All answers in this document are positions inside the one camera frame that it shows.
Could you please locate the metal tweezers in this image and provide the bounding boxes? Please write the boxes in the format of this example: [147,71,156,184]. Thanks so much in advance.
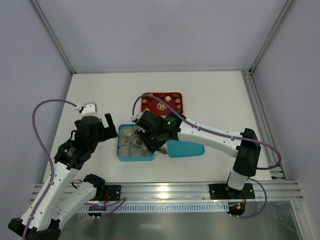
[134,137,168,155]

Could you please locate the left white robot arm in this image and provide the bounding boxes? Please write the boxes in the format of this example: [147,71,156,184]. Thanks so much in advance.
[8,113,118,240]

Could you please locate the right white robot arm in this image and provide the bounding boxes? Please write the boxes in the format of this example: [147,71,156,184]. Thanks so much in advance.
[131,111,261,199]

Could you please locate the red rectangular tray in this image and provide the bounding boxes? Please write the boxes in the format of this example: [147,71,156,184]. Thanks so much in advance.
[140,92,184,118]

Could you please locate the teal box lid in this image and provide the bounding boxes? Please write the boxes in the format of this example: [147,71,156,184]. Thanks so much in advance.
[167,140,205,158]

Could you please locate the teal box with paper cups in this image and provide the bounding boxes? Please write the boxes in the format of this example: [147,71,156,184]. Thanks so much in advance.
[116,124,155,162]

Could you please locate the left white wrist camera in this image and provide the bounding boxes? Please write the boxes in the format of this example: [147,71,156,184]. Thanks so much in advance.
[74,102,98,117]

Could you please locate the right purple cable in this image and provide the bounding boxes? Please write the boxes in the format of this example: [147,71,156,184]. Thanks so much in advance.
[131,96,283,220]

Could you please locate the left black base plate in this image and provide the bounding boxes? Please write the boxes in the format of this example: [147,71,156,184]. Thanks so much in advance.
[104,184,122,202]

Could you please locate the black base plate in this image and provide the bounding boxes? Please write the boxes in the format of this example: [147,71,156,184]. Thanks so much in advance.
[208,183,255,200]
[104,184,122,202]

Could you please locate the slotted cable duct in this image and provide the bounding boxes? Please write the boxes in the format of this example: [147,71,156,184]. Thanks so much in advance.
[78,201,229,214]

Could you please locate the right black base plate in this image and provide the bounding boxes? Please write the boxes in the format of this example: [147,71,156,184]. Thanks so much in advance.
[208,183,255,200]

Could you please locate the aluminium front rail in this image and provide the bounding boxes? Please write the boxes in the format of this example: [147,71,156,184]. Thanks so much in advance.
[32,181,305,202]

